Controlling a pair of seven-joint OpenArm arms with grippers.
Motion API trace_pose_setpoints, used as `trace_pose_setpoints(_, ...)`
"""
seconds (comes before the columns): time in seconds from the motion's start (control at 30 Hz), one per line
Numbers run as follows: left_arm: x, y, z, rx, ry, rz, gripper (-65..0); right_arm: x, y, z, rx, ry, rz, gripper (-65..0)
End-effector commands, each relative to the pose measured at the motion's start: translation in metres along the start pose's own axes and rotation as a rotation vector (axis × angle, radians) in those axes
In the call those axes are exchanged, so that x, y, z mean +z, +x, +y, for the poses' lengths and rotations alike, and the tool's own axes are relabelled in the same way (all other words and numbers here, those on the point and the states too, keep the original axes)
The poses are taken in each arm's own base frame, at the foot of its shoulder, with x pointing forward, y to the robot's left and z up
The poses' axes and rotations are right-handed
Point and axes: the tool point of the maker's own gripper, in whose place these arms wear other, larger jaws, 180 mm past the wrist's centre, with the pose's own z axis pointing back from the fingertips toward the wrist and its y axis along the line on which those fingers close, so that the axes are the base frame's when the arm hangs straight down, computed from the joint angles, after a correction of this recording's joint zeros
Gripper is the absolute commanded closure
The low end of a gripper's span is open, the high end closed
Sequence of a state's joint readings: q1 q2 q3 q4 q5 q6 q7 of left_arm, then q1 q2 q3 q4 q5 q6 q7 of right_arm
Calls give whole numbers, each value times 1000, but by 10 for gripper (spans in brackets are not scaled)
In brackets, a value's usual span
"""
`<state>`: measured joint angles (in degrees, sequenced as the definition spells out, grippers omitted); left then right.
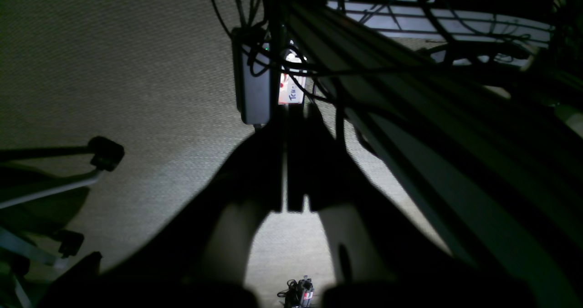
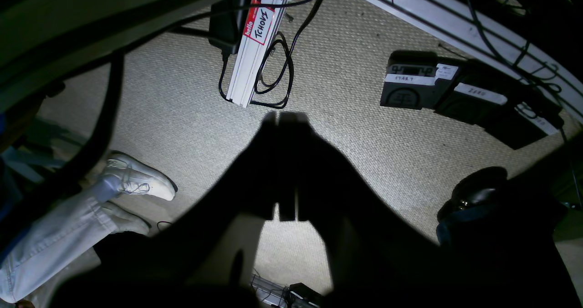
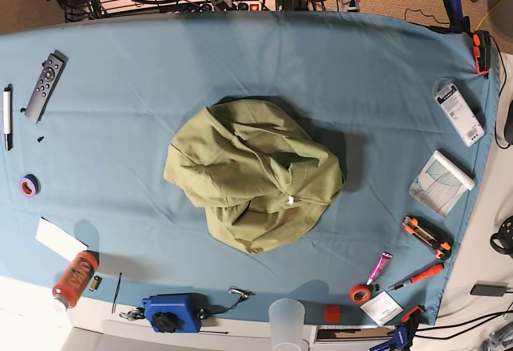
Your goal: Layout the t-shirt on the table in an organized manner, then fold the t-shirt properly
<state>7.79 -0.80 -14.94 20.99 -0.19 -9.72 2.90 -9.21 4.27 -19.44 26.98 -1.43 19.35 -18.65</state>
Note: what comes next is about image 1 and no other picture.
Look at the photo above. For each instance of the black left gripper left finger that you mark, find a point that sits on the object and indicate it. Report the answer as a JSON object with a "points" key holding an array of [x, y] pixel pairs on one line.
{"points": [[199, 259]]}

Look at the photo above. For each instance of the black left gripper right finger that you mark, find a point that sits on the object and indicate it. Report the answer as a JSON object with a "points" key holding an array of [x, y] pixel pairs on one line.
{"points": [[380, 259]]}

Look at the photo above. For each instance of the office chair base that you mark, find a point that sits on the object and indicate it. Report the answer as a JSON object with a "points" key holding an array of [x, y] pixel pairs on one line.
{"points": [[35, 210]]}

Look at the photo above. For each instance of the grey power adapter box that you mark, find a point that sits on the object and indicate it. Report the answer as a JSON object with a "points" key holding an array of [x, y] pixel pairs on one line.
{"points": [[251, 70]]}

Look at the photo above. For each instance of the white power strip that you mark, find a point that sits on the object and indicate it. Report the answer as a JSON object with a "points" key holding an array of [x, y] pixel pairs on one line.
{"points": [[500, 32]]}

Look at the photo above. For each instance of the aluminium frame rail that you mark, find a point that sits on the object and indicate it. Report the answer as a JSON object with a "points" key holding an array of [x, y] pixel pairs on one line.
{"points": [[500, 181]]}

